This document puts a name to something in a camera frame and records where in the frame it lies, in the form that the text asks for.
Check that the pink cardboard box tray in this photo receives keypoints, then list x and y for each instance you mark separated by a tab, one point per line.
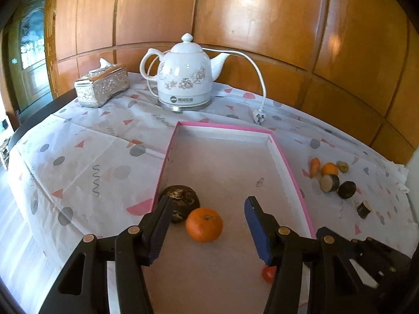
222	163

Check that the small carrot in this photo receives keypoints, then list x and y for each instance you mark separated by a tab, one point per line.
315	166

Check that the white floral ceramic kettle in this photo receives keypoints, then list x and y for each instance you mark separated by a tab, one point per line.
183	68

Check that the silver kettle base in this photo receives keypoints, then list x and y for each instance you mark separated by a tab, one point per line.
173	107

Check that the dark sugarcane piece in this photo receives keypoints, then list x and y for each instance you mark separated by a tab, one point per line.
347	189

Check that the white tissue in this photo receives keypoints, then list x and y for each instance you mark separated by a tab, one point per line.
104	63

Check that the orange with long stalk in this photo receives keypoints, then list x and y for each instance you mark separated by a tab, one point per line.
329	169

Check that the small brown potato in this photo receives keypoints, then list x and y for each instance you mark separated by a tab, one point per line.
343	166

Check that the dark log slice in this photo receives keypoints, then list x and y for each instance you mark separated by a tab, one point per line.
329	183

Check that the white patterned tablecloth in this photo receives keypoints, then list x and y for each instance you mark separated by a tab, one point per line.
81	144

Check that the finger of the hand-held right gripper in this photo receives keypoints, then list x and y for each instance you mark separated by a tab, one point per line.
345	241

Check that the tangerine with green stem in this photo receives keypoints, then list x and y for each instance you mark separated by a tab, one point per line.
204	225

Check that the silver embossed tissue box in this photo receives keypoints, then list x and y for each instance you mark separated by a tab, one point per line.
98	88

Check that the wooden glass door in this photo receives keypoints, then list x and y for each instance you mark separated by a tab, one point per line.
31	55

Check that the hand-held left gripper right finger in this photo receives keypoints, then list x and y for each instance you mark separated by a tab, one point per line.
258	232

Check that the dark brown round fruit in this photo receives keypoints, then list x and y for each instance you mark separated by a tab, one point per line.
185	199

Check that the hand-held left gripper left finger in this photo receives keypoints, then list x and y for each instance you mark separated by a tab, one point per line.
160	232

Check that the red tomato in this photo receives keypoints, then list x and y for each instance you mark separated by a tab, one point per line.
270	274

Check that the short sugarcane piece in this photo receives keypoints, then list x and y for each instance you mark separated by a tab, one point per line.
363	210

